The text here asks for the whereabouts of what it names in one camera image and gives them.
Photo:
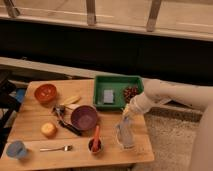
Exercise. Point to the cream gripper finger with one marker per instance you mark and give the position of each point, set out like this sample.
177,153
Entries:
126,111

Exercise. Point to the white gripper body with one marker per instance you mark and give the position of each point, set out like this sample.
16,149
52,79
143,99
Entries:
142,103

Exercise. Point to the white grey towel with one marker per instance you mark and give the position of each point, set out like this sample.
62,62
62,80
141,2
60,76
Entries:
125,122

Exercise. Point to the purple bowl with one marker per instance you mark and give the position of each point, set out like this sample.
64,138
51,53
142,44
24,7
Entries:
84,118

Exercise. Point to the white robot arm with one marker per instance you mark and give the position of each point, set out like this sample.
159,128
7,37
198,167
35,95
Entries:
197,97

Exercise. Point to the orange bowl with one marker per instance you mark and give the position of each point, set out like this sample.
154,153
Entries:
45,93

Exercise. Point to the bunch of dark grapes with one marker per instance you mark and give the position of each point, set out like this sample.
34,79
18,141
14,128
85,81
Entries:
129,93

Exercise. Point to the grey blue sponge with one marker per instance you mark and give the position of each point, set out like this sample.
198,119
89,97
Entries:
108,96

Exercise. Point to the green plastic tray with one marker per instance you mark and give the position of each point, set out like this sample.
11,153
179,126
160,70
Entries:
117,84

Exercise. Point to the orange carrot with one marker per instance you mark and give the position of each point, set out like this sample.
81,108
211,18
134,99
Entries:
95,147

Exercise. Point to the small dark cup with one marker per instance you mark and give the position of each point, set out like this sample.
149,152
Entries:
90,146

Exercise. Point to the yellow banana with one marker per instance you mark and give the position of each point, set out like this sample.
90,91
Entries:
71,100

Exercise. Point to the silver fork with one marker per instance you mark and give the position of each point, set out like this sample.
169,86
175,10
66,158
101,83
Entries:
64,148

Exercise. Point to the yellow apple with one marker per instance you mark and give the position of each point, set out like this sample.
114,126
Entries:
49,129

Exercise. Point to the blue plastic cup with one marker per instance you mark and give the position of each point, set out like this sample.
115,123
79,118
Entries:
16,150

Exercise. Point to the black chair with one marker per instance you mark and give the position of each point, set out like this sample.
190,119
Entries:
6,101

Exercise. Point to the black handled can opener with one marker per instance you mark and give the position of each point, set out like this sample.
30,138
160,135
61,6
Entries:
59,111

